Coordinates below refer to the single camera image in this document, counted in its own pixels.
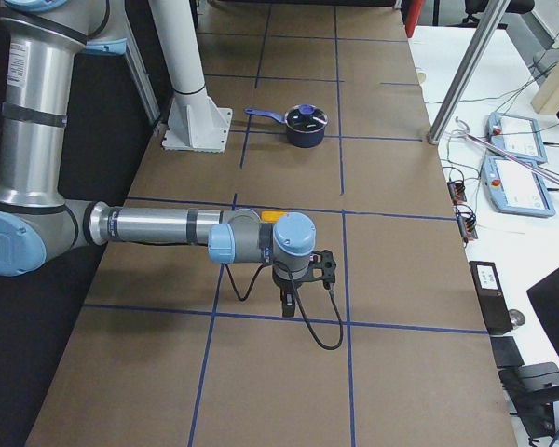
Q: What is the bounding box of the upper teach pendant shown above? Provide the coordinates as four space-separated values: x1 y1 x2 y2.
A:
486 112 548 165

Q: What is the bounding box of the upper orange connector board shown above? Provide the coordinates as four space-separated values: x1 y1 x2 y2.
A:
447 179 467 205

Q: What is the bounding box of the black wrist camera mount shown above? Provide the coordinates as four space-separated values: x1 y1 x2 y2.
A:
308 250 336 291

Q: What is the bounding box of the metal rod with hook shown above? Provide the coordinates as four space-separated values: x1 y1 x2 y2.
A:
455 116 559 186

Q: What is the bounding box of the teach pendant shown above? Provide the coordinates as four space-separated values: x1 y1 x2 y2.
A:
486 112 548 165
482 156 556 218

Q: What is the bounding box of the dark blue saucepan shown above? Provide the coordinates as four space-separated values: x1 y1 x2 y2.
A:
244 103 329 148

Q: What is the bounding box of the orange connector board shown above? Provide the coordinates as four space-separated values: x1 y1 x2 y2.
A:
447 179 467 205
455 204 478 244

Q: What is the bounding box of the glass pot lid blue knob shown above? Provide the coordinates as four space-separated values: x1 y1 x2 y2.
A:
285 104 328 132

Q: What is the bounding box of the small metal round knob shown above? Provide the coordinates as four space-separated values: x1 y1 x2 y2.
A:
509 309 526 329

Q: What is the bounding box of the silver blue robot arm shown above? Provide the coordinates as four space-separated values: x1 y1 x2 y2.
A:
0 1 316 317

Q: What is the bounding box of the black box with label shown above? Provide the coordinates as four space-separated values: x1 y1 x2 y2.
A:
469 261 512 335

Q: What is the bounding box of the black monitor stand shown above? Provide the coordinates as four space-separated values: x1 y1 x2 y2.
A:
498 362 559 439

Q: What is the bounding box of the white column with base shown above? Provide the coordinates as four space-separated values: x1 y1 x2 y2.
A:
149 0 233 153

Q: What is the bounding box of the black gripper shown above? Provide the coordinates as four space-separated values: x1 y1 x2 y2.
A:
272 268 305 318

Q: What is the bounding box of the aluminium frame post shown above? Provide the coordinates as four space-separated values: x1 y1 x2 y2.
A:
427 0 511 145

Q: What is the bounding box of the lower orange connector board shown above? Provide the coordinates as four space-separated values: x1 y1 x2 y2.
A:
455 204 478 244

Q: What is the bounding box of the yellow plastic corn cob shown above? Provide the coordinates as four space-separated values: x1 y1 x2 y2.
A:
261 210 287 224

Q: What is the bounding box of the lower teach pendant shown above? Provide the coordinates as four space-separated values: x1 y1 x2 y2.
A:
482 156 556 218

